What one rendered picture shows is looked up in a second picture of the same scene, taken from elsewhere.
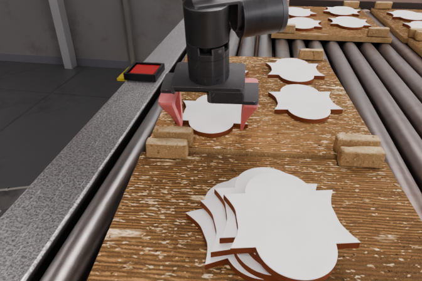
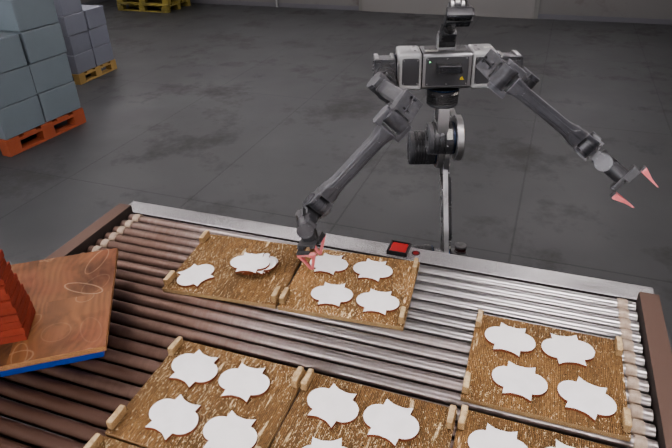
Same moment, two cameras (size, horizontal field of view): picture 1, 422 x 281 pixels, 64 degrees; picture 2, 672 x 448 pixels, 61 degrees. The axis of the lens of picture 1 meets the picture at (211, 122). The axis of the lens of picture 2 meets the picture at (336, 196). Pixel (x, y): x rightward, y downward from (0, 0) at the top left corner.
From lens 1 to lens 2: 2.06 m
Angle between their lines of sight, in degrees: 84
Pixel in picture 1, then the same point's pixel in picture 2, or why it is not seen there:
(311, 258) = (235, 262)
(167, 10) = not seen: outside the picture
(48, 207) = (290, 234)
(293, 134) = (304, 285)
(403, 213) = (248, 297)
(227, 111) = (327, 266)
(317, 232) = (242, 265)
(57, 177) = not seen: hidden behind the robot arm
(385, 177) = (266, 301)
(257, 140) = (303, 274)
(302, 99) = (332, 293)
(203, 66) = not seen: hidden behind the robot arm
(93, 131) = (334, 238)
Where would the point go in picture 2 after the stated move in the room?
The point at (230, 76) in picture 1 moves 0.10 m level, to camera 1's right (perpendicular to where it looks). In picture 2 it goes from (306, 242) to (299, 259)
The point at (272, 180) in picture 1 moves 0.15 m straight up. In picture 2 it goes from (265, 262) to (261, 225)
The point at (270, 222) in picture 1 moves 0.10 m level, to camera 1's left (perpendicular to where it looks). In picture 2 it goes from (249, 258) to (257, 243)
